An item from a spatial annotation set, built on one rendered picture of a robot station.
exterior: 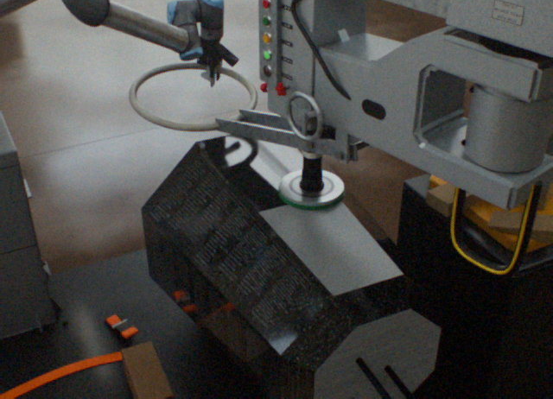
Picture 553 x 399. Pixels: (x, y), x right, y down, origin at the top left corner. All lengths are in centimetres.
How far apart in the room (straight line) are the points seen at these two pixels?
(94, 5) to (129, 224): 166
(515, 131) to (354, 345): 73
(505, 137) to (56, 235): 257
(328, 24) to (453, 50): 45
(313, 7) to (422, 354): 105
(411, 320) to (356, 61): 74
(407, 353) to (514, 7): 106
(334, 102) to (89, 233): 201
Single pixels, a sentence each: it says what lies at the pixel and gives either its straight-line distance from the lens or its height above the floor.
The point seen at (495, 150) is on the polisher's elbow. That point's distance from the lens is 170.
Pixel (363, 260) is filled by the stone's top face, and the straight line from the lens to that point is 208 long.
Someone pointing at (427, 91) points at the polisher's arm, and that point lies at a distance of 179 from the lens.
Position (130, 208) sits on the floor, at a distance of 385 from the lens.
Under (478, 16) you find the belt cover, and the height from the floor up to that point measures 161.
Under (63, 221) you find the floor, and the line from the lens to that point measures 383.
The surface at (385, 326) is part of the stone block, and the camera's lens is 201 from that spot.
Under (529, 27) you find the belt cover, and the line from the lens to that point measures 153.
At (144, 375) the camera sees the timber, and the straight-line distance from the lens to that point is 272.
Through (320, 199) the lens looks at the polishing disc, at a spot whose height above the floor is 85.
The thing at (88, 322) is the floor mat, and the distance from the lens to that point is 316.
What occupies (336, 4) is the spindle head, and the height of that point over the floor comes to 149.
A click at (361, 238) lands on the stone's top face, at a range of 217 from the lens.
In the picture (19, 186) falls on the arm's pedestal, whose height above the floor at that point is 70.
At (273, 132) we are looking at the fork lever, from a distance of 231.
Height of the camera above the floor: 209
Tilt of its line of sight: 33 degrees down
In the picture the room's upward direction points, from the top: straight up
